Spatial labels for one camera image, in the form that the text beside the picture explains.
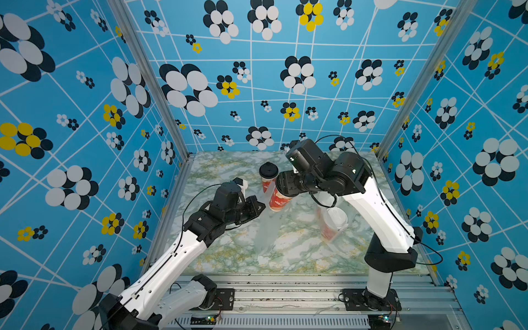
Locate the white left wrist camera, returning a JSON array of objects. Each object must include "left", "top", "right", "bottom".
[{"left": 233, "top": 177, "right": 248, "bottom": 199}]

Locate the aluminium right corner post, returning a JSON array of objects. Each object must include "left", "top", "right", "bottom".
[{"left": 376, "top": 0, "right": 478, "bottom": 162}]

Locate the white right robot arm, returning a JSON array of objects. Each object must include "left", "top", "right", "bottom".
[{"left": 269, "top": 139, "right": 423, "bottom": 312}]

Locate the translucent plastic carrier bag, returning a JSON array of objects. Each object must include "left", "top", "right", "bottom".
[{"left": 316, "top": 192, "right": 349, "bottom": 243}]

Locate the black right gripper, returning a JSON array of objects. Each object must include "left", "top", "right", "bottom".
[{"left": 276, "top": 170, "right": 325, "bottom": 196}]

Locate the aluminium corner post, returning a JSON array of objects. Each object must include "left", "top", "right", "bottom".
[
  {"left": 376, "top": 0, "right": 478, "bottom": 162},
  {"left": 106, "top": 0, "right": 191, "bottom": 160}
]

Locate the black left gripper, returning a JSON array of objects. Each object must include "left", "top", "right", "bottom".
[{"left": 225, "top": 194, "right": 268, "bottom": 226}]

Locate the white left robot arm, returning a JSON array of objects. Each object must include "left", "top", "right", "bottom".
[{"left": 99, "top": 178, "right": 266, "bottom": 329}]

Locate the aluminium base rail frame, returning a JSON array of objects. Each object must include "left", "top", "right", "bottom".
[{"left": 168, "top": 274, "right": 470, "bottom": 329}]

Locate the aluminium left corner post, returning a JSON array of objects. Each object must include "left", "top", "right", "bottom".
[{"left": 106, "top": 0, "right": 191, "bottom": 160}]

